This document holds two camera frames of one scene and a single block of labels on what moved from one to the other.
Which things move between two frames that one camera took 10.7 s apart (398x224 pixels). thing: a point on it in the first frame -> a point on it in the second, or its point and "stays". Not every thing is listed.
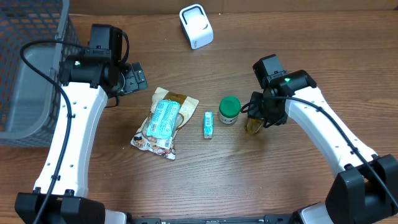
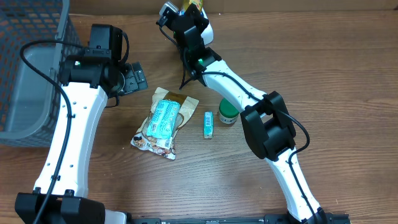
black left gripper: [132, 79] stays
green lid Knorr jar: [229, 107] stays
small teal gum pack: [208, 124] stays
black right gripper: [256, 112] -> [201, 25]
